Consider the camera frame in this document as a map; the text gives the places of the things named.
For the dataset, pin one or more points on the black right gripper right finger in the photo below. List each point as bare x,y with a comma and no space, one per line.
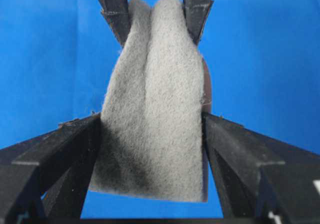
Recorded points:
260,180

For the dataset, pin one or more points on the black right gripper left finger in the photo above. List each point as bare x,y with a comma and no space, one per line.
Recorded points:
44,180

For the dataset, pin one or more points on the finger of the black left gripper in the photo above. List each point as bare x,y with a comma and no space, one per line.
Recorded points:
196,13
116,14

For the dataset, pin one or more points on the brown and white sponge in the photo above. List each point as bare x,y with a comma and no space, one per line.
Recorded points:
151,121

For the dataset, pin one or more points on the blue cloth mat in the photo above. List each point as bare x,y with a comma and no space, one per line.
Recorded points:
57,58

